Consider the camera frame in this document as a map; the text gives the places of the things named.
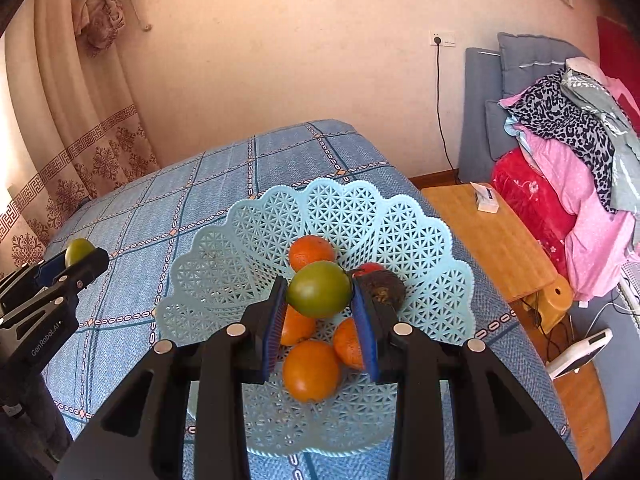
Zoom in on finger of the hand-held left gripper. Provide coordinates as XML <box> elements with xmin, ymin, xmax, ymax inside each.
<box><xmin>47</xmin><ymin>247</ymin><xmax>111</xmax><ymax>311</ymax></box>
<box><xmin>0</xmin><ymin>259</ymin><xmax>67</xmax><ymax>313</ymax></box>

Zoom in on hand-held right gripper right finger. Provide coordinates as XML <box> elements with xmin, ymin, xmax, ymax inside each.
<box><xmin>350</xmin><ymin>285</ymin><xmax>583</xmax><ymax>480</ymax></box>

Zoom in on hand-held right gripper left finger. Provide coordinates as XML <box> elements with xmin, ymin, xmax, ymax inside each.
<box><xmin>57</xmin><ymin>275</ymin><xmax>290</xmax><ymax>480</ymax></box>

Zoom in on green citrus fruit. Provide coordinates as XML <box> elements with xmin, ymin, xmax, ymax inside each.
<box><xmin>64</xmin><ymin>238</ymin><xmax>96</xmax><ymax>268</ymax></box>
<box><xmin>286</xmin><ymin>261</ymin><xmax>353</xmax><ymax>318</ymax></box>

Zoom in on small orange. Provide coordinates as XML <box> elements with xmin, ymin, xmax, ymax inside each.
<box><xmin>280</xmin><ymin>305</ymin><xmax>317</xmax><ymax>347</ymax></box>

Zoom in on large orange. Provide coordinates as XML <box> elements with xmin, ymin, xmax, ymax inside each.
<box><xmin>282</xmin><ymin>340</ymin><xmax>343</xmax><ymax>403</ymax></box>

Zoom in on dark brown avocado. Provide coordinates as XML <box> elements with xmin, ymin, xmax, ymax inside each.
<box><xmin>352</xmin><ymin>269</ymin><xmax>406</xmax><ymax>311</ymax></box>

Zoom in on light blue plastic basket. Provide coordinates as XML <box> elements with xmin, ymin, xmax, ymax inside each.
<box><xmin>155</xmin><ymin>179</ymin><xmax>476</xmax><ymax>457</ymax></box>

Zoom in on wooden side table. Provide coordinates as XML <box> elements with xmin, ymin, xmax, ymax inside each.
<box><xmin>420</xmin><ymin>183</ymin><xmax>560</xmax><ymax>303</ymax></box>

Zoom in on beige patterned curtain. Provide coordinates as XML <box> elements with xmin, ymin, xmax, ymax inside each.
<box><xmin>0</xmin><ymin>0</ymin><xmax>161</xmax><ymax>266</ymax></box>

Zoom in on blue checked blanket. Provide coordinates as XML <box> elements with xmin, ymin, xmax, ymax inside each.
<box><xmin>42</xmin><ymin>119</ymin><xmax>581</xmax><ymax>480</ymax></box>

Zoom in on white cardboard box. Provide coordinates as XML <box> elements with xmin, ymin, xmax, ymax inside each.
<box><xmin>470</xmin><ymin>182</ymin><xmax>501</xmax><ymax>213</ymax></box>

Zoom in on yellow wooden stool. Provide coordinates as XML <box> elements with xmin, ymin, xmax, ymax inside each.
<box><xmin>522</xmin><ymin>276</ymin><xmax>575</xmax><ymax>333</ymax></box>

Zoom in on white handheld device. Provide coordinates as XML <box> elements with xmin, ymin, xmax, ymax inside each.
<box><xmin>545</xmin><ymin>328</ymin><xmax>613</xmax><ymax>380</ymax></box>

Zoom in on curtain tieback tassel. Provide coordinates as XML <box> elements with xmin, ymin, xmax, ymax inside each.
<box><xmin>75</xmin><ymin>0</ymin><xmax>151</xmax><ymax>58</ymax></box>

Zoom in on grey upholstered headboard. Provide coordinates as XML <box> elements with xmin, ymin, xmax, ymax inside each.
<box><xmin>465</xmin><ymin>47</ymin><xmax>507</xmax><ymax>186</ymax></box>

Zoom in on grey padded surface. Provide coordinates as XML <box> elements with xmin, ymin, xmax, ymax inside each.
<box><xmin>565</xmin><ymin>305</ymin><xmax>640</xmax><ymax>461</ymax></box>

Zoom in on pink clothes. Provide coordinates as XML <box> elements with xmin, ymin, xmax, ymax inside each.
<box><xmin>500</xmin><ymin>57</ymin><xmax>640</xmax><ymax>301</ymax></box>

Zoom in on leopard print cloth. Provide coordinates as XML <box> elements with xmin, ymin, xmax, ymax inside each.
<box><xmin>507</xmin><ymin>74</ymin><xmax>618</xmax><ymax>213</ymax></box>

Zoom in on grey floral cloth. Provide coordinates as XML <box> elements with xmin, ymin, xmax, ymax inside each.
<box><xmin>560</xmin><ymin>67</ymin><xmax>640</xmax><ymax>216</ymax></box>

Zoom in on red cushion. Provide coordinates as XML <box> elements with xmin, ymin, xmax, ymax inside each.
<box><xmin>595</xmin><ymin>15</ymin><xmax>640</xmax><ymax>96</ymax></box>

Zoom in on black floor cables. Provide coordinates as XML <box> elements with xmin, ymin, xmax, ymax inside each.
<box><xmin>520</xmin><ymin>290</ymin><xmax>576</xmax><ymax>366</ymax></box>

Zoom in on black power cable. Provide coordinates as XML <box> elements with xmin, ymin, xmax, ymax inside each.
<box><xmin>434</xmin><ymin>40</ymin><xmax>458</xmax><ymax>171</ymax></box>

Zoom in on white cable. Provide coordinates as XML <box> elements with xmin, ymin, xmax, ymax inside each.
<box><xmin>582</xmin><ymin>295</ymin><xmax>640</xmax><ymax>342</ymax></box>

